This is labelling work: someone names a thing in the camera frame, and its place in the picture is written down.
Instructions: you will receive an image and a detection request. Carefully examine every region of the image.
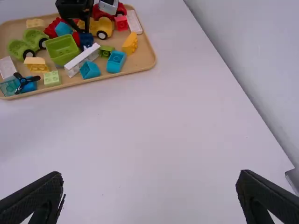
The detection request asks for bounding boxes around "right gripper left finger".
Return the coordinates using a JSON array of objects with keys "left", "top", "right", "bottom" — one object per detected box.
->
[{"left": 0, "top": 171, "right": 66, "bottom": 224}]

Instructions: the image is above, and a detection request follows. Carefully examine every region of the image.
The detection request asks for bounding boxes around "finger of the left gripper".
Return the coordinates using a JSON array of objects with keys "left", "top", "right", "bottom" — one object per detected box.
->
[
  {"left": 66, "top": 18, "right": 83, "bottom": 33},
  {"left": 84, "top": 10, "right": 91, "bottom": 33}
]

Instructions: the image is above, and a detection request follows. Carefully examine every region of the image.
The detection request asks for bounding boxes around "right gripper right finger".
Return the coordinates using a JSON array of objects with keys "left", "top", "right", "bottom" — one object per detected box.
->
[{"left": 235, "top": 169, "right": 299, "bottom": 224}]

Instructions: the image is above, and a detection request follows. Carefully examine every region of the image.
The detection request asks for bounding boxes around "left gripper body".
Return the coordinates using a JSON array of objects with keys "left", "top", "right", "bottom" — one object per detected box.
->
[{"left": 55, "top": 0, "right": 94, "bottom": 21}]

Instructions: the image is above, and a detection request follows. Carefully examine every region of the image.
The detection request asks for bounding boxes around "yellow toy car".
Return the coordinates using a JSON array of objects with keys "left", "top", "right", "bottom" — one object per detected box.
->
[{"left": 76, "top": 17, "right": 115, "bottom": 41}]

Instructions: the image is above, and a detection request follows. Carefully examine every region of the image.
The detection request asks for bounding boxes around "pale yellow toy brick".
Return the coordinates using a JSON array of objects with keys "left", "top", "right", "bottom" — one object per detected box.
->
[
  {"left": 23, "top": 56, "right": 51, "bottom": 73},
  {"left": 26, "top": 18, "right": 46, "bottom": 30}
]

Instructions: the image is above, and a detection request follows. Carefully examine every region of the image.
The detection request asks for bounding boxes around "light blue toy brick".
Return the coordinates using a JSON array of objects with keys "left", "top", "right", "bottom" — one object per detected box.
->
[
  {"left": 79, "top": 61, "right": 102, "bottom": 80},
  {"left": 106, "top": 50, "right": 128, "bottom": 74},
  {"left": 55, "top": 22, "right": 74, "bottom": 37}
]

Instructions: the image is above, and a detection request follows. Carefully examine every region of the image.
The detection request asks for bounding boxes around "red toy brick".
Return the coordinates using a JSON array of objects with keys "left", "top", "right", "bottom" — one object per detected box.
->
[
  {"left": 43, "top": 17, "right": 69, "bottom": 39},
  {"left": 114, "top": 15, "right": 129, "bottom": 32},
  {"left": 71, "top": 30, "right": 82, "bottom": 48}
]

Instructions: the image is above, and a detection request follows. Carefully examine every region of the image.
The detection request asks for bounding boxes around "dark blue toy brick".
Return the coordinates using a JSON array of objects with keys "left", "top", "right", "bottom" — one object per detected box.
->
[{"left": 79, "top": 32, "right": 95, "bottom": 49}]

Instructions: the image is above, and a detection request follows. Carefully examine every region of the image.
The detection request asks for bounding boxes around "large green toy brick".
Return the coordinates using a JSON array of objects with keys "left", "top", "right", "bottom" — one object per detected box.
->
[{"left": 44, "top": 34, "right": 81, "bottom": 67}]

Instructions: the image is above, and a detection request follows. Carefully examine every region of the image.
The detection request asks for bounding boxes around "small green toy brick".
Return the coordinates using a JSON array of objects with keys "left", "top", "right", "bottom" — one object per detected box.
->
[{"left": 98, "top": 45, "right": 116, "bottom": 58}]

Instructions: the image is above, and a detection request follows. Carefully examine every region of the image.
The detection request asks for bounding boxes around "red toy car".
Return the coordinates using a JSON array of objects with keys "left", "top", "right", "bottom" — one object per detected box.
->
[{"left": 92, "top": 1, "right": 128, "bottom": 22}]

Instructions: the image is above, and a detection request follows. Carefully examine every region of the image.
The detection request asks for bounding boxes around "long white toy brick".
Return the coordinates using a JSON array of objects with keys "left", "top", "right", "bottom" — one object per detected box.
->
[{"left": 64, "top": 43, "right": 101, "bottom": 78}]

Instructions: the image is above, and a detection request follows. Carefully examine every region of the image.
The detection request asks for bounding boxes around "flat white toy brick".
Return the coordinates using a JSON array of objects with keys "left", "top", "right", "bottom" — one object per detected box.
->
[{"left": 126, "top": 9, "right": 144, "bottom": 35}]

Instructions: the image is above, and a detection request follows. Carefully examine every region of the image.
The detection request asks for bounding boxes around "pale green toy brick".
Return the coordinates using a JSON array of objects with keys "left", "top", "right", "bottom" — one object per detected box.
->
[{"left": 43, "top": 70, "right": 62, "bottom": 88}]

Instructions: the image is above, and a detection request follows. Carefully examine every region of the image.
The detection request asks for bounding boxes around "green toy car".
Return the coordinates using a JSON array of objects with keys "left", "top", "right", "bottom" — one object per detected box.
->
[{"left": 7, "top": 28, "right": 50, "bottom": 59}]

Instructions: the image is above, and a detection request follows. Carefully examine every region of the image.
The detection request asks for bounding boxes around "tan tray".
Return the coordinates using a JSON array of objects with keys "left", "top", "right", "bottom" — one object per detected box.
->
[{"left": 0, "top": 3, "right": 157, "bottom": 101}]

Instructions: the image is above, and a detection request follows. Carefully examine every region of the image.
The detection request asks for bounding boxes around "clear white toy brick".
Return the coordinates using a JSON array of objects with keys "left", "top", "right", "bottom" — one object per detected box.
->
[{"left": 0, "top": 56, "right": 18, "bottom": 79}]

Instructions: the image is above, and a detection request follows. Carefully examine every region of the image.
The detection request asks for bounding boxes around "clear teal toy brick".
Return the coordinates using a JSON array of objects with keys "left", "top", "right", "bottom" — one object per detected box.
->
[{"left": 0, "top": 77, "right": 22, "bottom": 97}]

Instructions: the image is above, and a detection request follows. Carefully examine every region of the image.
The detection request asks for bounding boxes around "blue propeller toy brick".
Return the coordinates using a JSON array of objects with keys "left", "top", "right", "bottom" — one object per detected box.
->
[{"left": 13, "top": 72, "right": 41, "bottom": 95}]

